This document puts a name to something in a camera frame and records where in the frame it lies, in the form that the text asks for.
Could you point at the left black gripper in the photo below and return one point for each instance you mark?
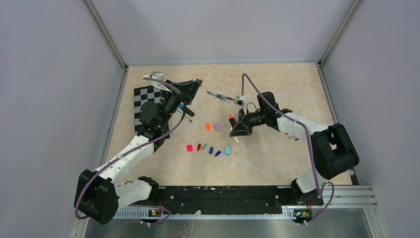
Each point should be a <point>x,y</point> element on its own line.
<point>188,89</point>

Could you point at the clear teal gel pen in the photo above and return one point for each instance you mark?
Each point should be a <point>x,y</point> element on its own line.
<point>222,97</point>

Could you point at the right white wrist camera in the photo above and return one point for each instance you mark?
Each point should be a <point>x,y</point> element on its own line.
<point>240,100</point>

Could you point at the black orange cap highlighter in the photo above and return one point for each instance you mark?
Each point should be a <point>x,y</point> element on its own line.
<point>232,120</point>

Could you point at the black grey checkerboard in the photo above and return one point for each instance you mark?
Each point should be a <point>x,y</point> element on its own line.
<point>151,112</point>

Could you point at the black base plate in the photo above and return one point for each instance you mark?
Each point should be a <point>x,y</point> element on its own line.
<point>228,200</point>

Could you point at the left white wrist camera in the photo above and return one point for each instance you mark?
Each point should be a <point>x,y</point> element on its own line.
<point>156,78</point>

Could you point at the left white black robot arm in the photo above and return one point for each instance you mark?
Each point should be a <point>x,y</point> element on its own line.
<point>100,194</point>

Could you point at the light blue highlighter cap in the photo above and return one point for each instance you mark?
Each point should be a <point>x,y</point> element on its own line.
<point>227,150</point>

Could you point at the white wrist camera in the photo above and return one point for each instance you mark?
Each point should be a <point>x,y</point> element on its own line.
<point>240,100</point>
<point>156,78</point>

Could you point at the lilac highlighter cap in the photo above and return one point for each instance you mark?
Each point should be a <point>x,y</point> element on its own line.
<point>216,127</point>

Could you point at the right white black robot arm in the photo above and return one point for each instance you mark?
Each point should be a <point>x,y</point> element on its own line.
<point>331,149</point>

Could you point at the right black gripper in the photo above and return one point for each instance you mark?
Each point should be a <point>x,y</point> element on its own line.
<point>243,127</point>

